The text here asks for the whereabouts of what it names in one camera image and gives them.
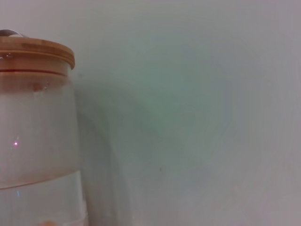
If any glass drink dispenser jar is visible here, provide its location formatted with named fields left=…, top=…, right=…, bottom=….
left=0, top=70, right=89, bottom=226

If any round bamboo jar lid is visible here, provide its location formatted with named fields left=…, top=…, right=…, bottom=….
left=0, top=37, right=75, bottom=92

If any metal strap lid handle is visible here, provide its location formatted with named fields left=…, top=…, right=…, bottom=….
left=0, top=29, right=28, bottom=39

